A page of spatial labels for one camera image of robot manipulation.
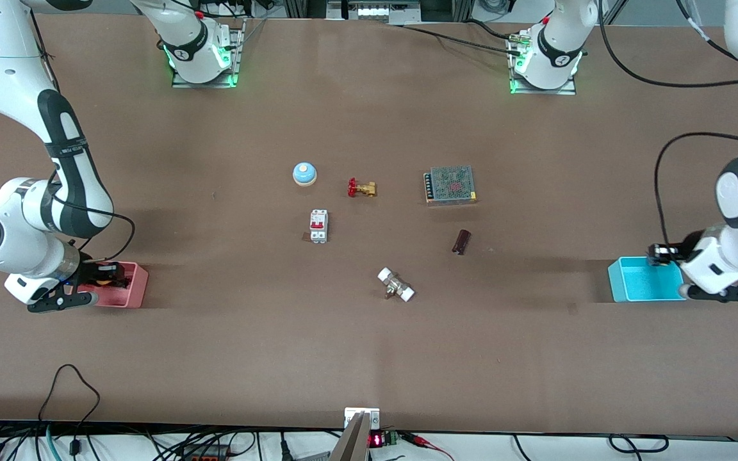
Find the pink plastic bin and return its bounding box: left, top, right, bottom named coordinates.
left=78, top=261, right=149, bottom=309

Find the cyan plastic bin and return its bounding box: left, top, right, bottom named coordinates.
left=608, top=256, right=688, bottom=303

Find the black box with red switches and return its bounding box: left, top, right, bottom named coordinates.
left=180, top=445, right=232, bottom=461

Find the white red circuit breaker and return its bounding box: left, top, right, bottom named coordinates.
left=309, top=209, right=329, bottom=244

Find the metal mesh power supply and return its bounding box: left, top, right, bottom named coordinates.
left=424, top=165, right=478, bottom=206

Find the metal fitting with white ends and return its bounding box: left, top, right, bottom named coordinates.
left=377, top=267, right=416, bottom=303

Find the red clip lead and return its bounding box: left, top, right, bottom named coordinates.
left=401, top=432, right=454, bottom=461

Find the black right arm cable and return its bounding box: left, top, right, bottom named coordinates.
left=26, top=0, right=136, bottom=261

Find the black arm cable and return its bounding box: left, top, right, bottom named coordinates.
left=596, top=0, right=738, bottom=248
left=26, top=0, right=136, bottom=261

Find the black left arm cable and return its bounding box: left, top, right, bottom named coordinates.
left=596, top=0, right=738, bottom=248

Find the thin black looped cable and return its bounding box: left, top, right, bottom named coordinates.
left=38, top=364, right=101, bottom=461

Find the black coiled cable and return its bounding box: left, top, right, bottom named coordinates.
left=609, top=434, right=669, bottom=454

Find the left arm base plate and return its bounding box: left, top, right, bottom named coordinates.
left=510, top=31, right=578, bottom=96

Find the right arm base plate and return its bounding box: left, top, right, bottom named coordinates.
left=172, top=18, right=245, bottom=89

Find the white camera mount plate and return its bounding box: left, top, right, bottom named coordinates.
left=344, top=407, right=381, bottom=430

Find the grey camera pole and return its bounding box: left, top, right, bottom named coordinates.
left=329, top=412, right=370, bottom=461

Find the black table cable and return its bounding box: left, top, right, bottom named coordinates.
left=395, top=19, right=523, bottom=58

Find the white device in aluminium frame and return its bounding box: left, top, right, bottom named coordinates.
left=327, top=0, right=422, bottom=22

